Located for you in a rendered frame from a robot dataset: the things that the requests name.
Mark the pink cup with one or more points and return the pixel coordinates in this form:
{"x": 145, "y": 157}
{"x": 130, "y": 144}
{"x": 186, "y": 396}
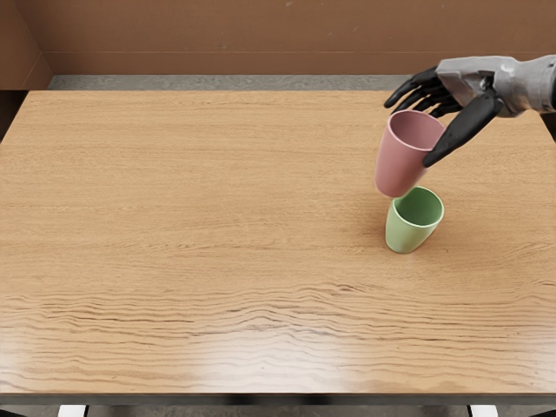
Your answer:
{"x": 397, "y": 160}

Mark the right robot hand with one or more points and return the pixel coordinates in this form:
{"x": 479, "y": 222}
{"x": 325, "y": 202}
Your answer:
{"x": 512, "y": 84}

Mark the green cup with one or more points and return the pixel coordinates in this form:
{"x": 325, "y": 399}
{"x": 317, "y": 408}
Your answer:
{"x": 406, "y": 232}

